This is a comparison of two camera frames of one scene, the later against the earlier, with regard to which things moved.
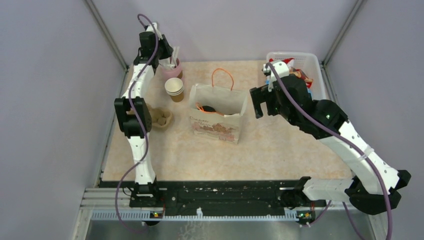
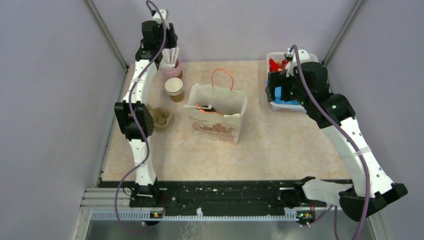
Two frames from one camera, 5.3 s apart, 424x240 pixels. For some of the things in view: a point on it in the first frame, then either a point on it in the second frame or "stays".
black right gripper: x=260 y=95 -> x=278 y=78
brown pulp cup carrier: x=160 y=118 stays
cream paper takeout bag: x=215 y=111 stays
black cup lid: x=208 y=109 stays
